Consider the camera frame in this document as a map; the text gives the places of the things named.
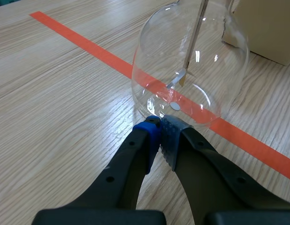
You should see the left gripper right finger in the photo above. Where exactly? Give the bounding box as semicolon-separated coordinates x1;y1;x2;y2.
161;114;290;225

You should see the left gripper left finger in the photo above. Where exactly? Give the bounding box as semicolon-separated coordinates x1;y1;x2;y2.
33;116;168;225

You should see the clear glass flask black stopper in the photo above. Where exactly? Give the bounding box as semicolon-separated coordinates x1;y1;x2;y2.
131;0;250;128

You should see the brown cardboard box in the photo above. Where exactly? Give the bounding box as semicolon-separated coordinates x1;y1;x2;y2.
221;0;290;67

